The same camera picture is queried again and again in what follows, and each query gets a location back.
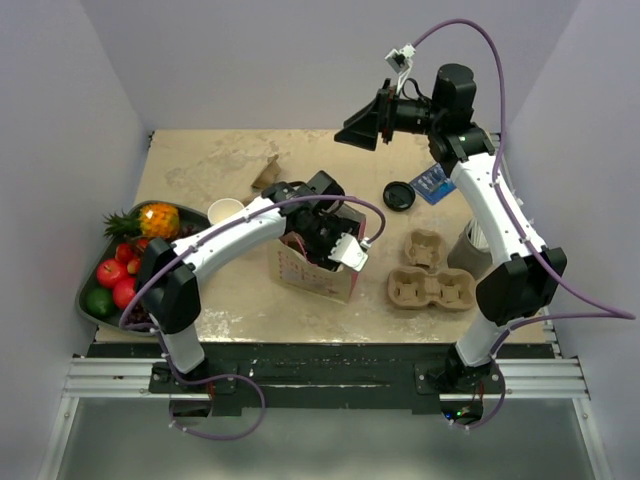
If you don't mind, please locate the green lime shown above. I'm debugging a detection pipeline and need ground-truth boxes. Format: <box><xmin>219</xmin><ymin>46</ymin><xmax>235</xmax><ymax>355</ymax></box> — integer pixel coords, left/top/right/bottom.
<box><xmin>85</xmin><ymin>287</ymin><xmax>116</xmax><ymax>319</ymax></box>

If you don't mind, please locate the grey straw holder cup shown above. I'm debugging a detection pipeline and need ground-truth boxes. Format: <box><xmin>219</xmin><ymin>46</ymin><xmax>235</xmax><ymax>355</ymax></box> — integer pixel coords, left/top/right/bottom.
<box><xmin>447</xmin><ymin>223</ymin><xmax>493</xmax><ymax>280</ymax></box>

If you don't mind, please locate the red apple rear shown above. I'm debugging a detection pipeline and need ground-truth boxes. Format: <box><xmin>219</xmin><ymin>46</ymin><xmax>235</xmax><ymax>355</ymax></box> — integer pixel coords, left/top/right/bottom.
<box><xmin>95</xmin><ymin>259</ymin><xmax>129</xmax><ymax>289</ymax></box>

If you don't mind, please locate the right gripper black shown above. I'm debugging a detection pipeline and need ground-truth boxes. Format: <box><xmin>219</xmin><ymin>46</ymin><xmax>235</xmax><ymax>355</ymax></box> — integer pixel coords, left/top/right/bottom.
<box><xmin>335</xmin><ymin>79</ymin><xmax>444</xmax><ymax>151</ymax></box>

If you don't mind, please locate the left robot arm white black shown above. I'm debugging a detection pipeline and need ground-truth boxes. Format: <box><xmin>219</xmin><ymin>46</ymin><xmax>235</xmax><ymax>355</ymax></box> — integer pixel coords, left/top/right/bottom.
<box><xmin>136</xmin><ymin>172</ymin><xmax>367</xmax><ymax>392</ymax></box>

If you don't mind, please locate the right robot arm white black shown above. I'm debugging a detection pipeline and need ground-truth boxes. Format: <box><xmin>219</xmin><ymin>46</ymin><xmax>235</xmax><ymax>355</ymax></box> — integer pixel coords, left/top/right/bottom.
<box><xmin>334</xmin><ymin>64</ymin><xmax>567</xmax><ymax>393</ymax></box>

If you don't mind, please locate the dark red grapes bunch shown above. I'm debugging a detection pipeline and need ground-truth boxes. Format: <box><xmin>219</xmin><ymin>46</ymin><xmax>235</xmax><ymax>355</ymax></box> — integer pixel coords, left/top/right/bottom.
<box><xmin>125</xmin><ymin>304</ymin><xmax>151</xmax><ymax>326</ymax></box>

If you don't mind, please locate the purple cable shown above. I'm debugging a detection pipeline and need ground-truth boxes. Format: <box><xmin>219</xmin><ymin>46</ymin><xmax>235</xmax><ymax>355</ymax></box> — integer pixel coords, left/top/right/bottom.
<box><xmin>118</xmin><ymin>194</ymin><xmax>387</xmax><ymax>381</ymax></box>
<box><xmin>412</xmin><ymin>18</ymin><xmax>636</xmax><ymax>361</ymax></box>

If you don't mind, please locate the red apple front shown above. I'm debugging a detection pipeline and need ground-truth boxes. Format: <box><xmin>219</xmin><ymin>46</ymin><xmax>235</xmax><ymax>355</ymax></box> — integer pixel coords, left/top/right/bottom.
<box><xmin>112</xmin><ymin>277</ymin><xmax>136</xmax><ymax>310</ymax></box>

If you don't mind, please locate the pink beige paper bag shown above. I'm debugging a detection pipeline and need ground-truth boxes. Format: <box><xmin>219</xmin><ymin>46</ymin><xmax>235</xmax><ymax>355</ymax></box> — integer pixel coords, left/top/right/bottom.
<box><xmin>267</xmin><ymin>232</ymin><xmax>359</xmax><ymax>303</ymax></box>

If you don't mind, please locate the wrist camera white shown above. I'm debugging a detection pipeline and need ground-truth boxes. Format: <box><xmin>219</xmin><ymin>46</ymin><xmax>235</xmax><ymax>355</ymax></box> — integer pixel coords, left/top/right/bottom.
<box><xmin>329</xmin><ymin>233</ymin><xmax>371</xmax><ymax>272</ymax></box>
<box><xmin>385</xmin><ymin>43</ymin><xmax>416</xmax><ymax>91</ymax></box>

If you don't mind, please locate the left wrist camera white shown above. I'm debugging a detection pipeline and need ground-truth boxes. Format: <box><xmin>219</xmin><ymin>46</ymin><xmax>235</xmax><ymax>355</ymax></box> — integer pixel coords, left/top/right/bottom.
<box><xmin>329</xmin><ymin>233</ymin><xmax>371</xmax><ymax>272</ymax></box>

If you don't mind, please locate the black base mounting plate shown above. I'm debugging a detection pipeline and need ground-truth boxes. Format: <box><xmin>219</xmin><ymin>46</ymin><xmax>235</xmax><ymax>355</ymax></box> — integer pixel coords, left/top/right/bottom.
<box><xmin>87</xmin><ymin>342</ymin><xmax>556</xmax><ymax>417</ymax></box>

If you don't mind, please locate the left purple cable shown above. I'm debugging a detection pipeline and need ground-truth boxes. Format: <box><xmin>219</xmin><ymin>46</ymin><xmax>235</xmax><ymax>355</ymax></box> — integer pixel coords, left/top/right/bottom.
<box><xmin>118</xmin><ymin>194</ymin><xmax>387</xmax><ymax>381</ymax></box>

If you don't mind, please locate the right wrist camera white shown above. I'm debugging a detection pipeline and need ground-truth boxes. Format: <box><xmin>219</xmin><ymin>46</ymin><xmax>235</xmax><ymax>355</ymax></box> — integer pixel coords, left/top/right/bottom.
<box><xmin>385</xmin><ymin>43</ymin><xmax>416</xmax><ymax>91</ymax></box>

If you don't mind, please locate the red apple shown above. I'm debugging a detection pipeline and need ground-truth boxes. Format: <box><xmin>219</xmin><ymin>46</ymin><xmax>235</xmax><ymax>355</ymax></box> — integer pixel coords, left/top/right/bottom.
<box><xmin>95</xmin><ymin>259</ymin><xmax>129</xmax><ymax>289</ymax></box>
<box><xmin>112</xmin><ymin>277</ymin><xmax>136</xmax><ymax>310</ymax></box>

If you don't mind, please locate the single cardboard cup carrier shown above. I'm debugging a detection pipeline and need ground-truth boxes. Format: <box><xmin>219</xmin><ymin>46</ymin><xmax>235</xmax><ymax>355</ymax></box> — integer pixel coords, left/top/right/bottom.
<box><xmin>251</xmin><ymin>154</ymin><xmax>282</xmax><ymax>190</ymax></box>

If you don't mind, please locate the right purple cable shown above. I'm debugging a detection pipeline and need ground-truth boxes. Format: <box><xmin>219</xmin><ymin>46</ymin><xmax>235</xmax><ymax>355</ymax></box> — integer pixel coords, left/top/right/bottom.
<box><xmin>412</xmin><ymin>18</ymin><xmax>636</xmax><ymax>361</ymax></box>

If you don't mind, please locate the blue razor package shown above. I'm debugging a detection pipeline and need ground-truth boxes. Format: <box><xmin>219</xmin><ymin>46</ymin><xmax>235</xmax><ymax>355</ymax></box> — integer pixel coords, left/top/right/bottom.
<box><xmin>409</xmin><ymin>163</ymin><xmax>456</xmax><ymax>205</ymax></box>

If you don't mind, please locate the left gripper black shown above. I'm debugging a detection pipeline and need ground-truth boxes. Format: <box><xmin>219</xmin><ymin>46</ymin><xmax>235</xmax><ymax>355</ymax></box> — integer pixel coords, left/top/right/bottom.
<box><xmin>296</xmin><ymin>216</ymin><xmax>362</xmax><ymax>276</ymax></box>

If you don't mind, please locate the toy pineapple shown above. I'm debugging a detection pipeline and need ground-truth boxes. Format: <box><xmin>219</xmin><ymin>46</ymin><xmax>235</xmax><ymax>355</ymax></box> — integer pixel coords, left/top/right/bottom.
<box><xmin>103</xmin><ymin>202</ymin><xmax>180</xmax><ymax>239</ymax></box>

